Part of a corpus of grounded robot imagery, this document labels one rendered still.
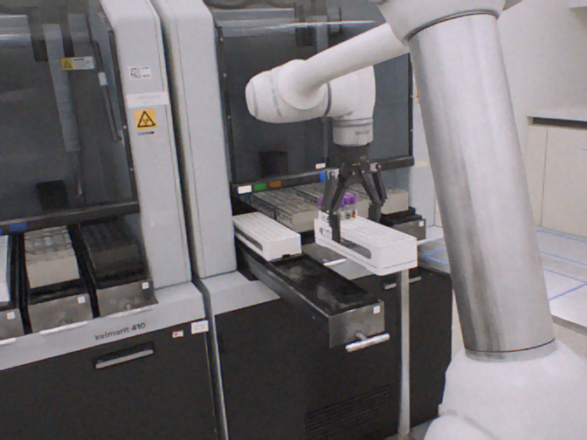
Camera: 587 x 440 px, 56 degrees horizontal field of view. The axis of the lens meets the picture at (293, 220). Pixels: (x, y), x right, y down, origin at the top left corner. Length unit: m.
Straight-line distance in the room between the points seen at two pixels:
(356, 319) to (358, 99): 0.47
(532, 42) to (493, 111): 3.17
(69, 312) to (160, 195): 0.36
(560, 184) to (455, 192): 3.10
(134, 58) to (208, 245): 0.52
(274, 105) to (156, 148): 0.43
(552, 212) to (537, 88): 0.78
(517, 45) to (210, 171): 2.56
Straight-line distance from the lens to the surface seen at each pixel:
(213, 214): 1.53
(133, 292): 1.44
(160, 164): 1.47
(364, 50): 1.01
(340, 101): 1.20
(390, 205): 1.78
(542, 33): 3.86
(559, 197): 3.74
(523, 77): 3.77
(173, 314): 1.49
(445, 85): 0.64
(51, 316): 1.44
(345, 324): 1.17
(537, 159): 3.81
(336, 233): 1.29
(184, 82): 1.47
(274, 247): 1.43
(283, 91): 1.12
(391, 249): 1.17
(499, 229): 0.63
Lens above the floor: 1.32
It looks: 16 degrees down
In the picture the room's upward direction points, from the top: 4 degrees counter-clockwise
